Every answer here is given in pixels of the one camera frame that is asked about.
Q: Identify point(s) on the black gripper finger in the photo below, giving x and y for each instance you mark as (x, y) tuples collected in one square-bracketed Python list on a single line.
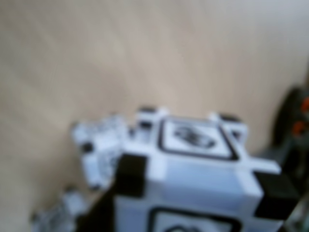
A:
[(101, 215)]

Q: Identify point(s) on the white cube layered hexagon symbol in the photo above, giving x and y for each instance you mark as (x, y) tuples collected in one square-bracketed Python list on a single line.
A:
[(101, 149)]

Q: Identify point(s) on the white cube bolt symbol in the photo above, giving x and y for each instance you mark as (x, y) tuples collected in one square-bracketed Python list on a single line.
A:
[(198, 178)]

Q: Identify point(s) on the black device with orange parts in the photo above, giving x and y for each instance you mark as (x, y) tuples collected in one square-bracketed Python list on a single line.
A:
[(287, 113)]

